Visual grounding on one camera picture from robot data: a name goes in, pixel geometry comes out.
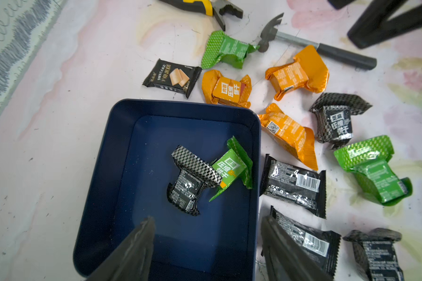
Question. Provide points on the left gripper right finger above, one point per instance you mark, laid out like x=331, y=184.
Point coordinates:
x=285, y=260

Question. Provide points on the green cookie packet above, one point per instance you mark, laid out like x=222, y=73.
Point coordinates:
x=234, y=164
x=368, y=161
x=221, y=48

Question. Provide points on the black checkered cookie packet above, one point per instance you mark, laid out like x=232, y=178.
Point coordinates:
x=333, y=113
x=375, y=254
x=195, y=176

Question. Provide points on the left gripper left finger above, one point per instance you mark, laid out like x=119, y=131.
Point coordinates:
x=131, y=260

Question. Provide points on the yellow black pliers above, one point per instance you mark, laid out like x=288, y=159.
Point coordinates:
x=216, y=9

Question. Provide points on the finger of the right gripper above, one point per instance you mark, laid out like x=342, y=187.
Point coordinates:
x=378, y=23

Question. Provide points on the black wafer cookie packet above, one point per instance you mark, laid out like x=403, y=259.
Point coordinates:
x=173, y=77

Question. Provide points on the claw hammer black handle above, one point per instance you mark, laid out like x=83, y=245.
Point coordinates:
x=271, y=33

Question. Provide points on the dark blue storage box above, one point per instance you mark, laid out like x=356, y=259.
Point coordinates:
x=132, y=173

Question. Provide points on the orange cookie packet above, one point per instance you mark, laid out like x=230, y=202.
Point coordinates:
x=296, y=139
x=306, y=71
x=218, y=89

